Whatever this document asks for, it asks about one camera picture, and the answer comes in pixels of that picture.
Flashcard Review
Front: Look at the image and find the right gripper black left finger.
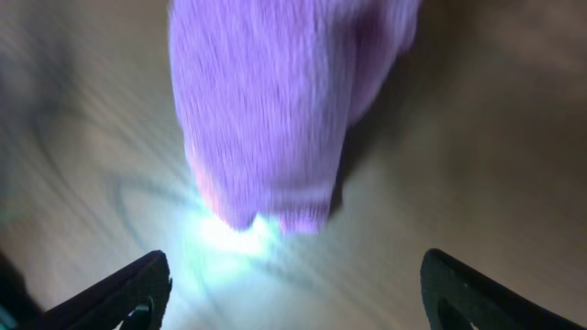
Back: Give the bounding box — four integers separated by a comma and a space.
27, 250, 172, 330

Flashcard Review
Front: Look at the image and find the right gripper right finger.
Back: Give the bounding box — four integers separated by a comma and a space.
420, 248, 585, 330

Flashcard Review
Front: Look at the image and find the purple cloth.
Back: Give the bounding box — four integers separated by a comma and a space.
169, 0, 420, 233

